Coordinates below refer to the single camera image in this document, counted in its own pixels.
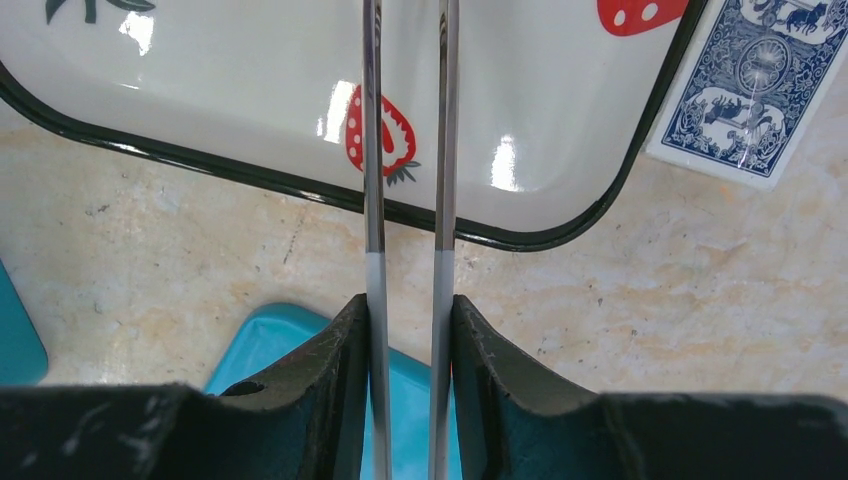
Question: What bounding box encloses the teal box lid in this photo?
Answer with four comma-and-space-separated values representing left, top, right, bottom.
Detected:
204, 303, 430, 479

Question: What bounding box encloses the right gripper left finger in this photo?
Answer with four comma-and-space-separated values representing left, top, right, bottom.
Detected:
1, 294, 369, 479

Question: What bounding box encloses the blue playing card deck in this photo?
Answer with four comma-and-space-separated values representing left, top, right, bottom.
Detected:
644, 0, 847, 190

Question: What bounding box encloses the teal chocolate box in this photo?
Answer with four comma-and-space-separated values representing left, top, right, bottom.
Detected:
1, 264, 49, 387

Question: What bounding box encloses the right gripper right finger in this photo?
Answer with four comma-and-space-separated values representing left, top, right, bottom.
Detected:
451, 295, 847, 479

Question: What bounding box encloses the strawberry pattern white tray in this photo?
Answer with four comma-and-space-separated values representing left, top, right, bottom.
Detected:
1, 1, 705, 252

